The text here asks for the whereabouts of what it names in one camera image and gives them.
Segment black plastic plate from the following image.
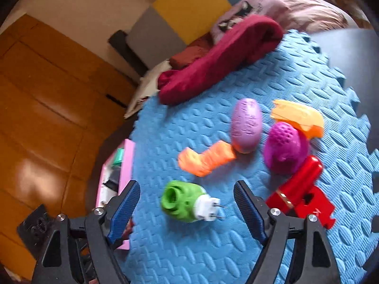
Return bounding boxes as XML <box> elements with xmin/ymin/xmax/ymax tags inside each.
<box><xmin>16</xmin><ymin>204</ymin><xmax>57</xmax><ymax>247</ymax></box>

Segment dark reddish-brown cloth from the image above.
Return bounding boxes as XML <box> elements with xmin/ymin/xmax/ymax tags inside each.
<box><xmin>171</xmin><ymin>45</ymin><xmax>214</xmax><ymax>69</ymax></box>

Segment wooden wardrobe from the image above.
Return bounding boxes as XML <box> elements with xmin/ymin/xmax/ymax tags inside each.
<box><xmin>0</xmin><ymin>13</ymin><xmax>137</xmax><ymax>280</ymax></box>

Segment blue foam puzzle mat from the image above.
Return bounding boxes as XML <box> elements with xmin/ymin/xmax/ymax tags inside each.
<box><xmin>121</xmin><ymin>30</ymin><xmax>379</xmax><ymax>284</ymax></box>

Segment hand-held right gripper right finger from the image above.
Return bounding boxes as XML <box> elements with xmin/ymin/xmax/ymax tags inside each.
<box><xmin>233</xmin><ymin>180</ymin><xmax>341</xmax><ymax>284</ymax></box>

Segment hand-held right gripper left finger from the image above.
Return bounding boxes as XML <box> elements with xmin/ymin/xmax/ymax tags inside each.
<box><xmin>31</xmin><ymin>180</ymin><xmax>141</xmax><ymax>284</ymax></box>

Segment orange linked cubes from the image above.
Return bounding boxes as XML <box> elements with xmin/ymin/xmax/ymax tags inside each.
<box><xmin>178</xmin><ymin>140</ymin><xmax>237</xmax><ymax>178</ymax></box>

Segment orange plastic piece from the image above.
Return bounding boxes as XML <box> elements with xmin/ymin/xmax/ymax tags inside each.
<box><xmin>271</xmin><ymin>99</ymin><xmax>325</xmax><ymax>139</ymax></box>

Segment white crumpled bag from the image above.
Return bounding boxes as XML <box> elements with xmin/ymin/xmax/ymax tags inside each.
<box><xmin>124</xmin><ymin>59</ymin><xmax>172</xmax><ymax>119</ymax></box>

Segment pink cat print pillow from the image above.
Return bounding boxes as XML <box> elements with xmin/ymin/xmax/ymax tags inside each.
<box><xmin>210</xmin><ymin>0</ymin><xmax>289</xmax><ymax>43</ymax></box>

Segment red plastic piece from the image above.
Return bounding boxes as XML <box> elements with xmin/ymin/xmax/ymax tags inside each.
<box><xmin>289</xmin><ymin>185</ymin><xmax>338</xmax><ymax>230</ymax></box>

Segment magenta bumpy toy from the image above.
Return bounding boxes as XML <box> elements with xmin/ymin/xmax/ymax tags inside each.
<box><xmin>263</xmin><ymin>121</ymin><xmax>310</xmax><ymax>175</ymax></box>

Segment pink shallow box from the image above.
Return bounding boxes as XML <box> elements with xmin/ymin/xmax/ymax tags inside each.
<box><xmin>95</xmin><ymin>138</ymin><xmax>137</xmax><ymax>250</ymax></box>

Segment grey yellow blue headboard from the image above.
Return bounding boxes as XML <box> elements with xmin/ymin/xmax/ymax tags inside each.
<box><xmin>126</xmin><ymin>0</ymin><xmax>233</xmax><ymax>68</ymax></box>

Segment pink striped bedding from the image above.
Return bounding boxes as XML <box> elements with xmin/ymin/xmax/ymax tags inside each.
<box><xmin>268</xmin><ymin>0</ymin><xmax>348</xmax><ymax>33</ymax></box>

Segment purple egg-shaped shell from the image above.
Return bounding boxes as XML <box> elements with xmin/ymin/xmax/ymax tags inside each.
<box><xmin>230</xmin><ymin>98</ymin><xmax>262</xmax><ymax>154</ymax></box>

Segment maroon blanket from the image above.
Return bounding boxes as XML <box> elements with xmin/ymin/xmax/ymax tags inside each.
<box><xmin>158</xmin><ymin>15</ymin><xmax>285</xmax><ymax>105</ymax></box>

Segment red lipstick tube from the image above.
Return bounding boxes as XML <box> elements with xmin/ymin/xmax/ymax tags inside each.
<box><xmin>266</xmin><ymin>155</ymin><xmax>323</xmax><ymax>210</ymax></box>

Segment green toy with white plug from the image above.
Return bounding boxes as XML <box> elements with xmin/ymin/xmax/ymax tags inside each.
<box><xmin>161</xmin><ymin>180</ymin><xmax>222</xmax><ymax>223</ymax></box>

